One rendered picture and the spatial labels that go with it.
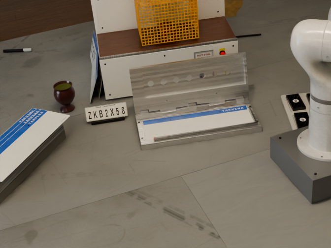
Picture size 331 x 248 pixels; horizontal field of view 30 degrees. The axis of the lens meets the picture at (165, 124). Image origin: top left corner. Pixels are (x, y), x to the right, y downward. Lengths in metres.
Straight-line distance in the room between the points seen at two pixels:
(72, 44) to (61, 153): 0.88
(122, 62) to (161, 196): 0.66
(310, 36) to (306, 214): 0.53
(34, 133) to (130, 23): 0.69
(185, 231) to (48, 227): 0.43
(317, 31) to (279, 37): 1.09
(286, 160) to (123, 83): 0.79
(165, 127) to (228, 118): 0.24
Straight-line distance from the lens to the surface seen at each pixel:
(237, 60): 2.35
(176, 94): 2.33
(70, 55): 2.92
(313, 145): 2.02
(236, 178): 2.05
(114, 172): 2.13
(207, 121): 2.29
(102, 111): 2.38
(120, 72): 2.45
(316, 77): 1.88
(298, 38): 1.85
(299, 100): 2.40
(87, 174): 2.14
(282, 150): 2.03
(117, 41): 2.54
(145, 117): 2.35
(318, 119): 1.95
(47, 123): 2.24
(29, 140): 2.18
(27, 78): 2.79
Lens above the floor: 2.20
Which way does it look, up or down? 34 degrees down
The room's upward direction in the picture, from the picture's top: 6 degrees counter-clockwise
